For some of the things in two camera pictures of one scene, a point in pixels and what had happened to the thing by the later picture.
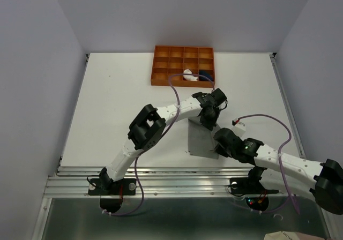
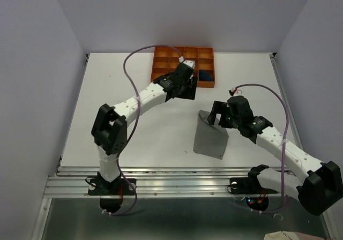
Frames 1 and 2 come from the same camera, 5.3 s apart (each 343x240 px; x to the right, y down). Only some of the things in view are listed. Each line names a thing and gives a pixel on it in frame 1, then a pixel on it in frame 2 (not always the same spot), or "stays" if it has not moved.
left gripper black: [209, 124] -> [190, 94]
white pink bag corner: [286, 235] stays
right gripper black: [219, 149] -> [220, 107]
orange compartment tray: [170, 60] stays
